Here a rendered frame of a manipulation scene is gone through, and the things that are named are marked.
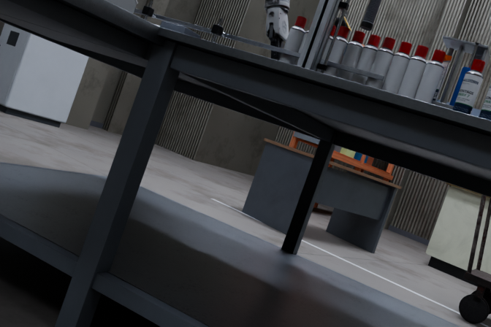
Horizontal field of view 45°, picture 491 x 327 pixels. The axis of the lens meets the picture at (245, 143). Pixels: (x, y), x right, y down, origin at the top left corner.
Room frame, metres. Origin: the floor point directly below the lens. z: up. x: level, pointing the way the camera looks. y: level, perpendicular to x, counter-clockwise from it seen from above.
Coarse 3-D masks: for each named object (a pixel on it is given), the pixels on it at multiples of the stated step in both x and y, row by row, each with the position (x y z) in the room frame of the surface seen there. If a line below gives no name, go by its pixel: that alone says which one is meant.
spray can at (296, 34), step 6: (300, 18) 1.97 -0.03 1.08; (294, 24) 1.99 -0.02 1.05; (300, 24) 1.97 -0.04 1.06; (294, 30) 1.97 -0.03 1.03; (300, 30) 1.96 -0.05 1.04; (288, 36) 1.98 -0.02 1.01; (294, 36) 1.96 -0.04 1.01; (300, 36) 1.97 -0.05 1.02; (288, 42) 1.97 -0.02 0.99; (294, 42) 1.96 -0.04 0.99; (300, 42) 1.98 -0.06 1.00; (288, 48) 1.97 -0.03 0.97; (294, 48) 1.97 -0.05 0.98; (282, 54) 1.98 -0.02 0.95; (282, 60) 1.97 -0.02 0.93; (288, 60) 1.96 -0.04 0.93; (294, 60) 1.98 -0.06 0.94
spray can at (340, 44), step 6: (342, 30) 1.90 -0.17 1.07; (348, 30) 1.91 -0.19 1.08; (342, 36) 1.90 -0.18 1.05; (336, 42) 1.90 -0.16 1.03; (342, 42) 1.89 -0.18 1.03; (336, 48) 1.89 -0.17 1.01; (342, 48) 1.90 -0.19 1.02; (330, 54) 1.90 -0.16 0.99; (336, 54) 1.89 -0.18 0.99; (342, 54) 1.90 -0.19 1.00; (330, 60) 1.90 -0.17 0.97; (336, 60) 1.89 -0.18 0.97; (330, 66) 1.89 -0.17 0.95; (324, 72) 1.90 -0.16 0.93; (330, 72) 1.89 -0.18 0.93; (336, 72) 1.91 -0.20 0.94
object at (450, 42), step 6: (444, 36) 1.83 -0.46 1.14; (444, 42) 1.88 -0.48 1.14; (450, 42) 1.86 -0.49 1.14; (456, 42) 1.83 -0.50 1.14; (462, 42) 1.81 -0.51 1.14; (468, 42) 1.80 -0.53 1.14; (474, 42) 1.80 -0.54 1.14; (456, 48) 1.90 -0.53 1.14; (468, 48) 1.85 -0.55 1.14; (480, 48) 1.80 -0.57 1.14; (486, 48) 1.78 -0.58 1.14; (480, 54) 1.87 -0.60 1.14
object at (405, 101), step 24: (216, 48) 1.35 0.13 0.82; (288, 72) 1.27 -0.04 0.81; (312, 72) 1.25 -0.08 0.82; (360, 96) 1.24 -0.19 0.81; (384, 96) 1.18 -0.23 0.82; (456, 120) 1.12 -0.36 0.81; (480, 120) 1.10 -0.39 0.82; (384, 144) 2.45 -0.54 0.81; (456, 168) 2.37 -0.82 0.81; (480, 168) 1.96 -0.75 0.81
